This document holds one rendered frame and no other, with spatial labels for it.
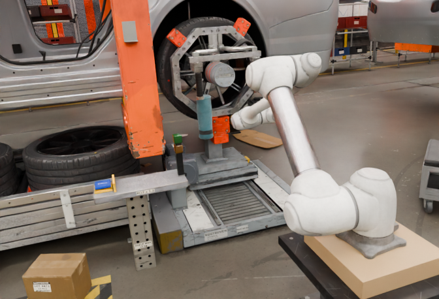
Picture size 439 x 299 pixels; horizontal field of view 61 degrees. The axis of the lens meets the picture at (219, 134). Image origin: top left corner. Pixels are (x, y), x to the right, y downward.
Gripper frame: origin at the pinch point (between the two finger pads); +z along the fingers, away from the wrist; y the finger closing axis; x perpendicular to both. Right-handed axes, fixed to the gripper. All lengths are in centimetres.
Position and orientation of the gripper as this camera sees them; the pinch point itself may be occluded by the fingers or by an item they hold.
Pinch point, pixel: (249, 101)
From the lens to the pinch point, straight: 245.8
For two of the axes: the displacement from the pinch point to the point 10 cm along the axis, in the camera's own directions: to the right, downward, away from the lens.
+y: 6.3, -7.8, -0.2
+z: -3.1, -2.7, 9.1
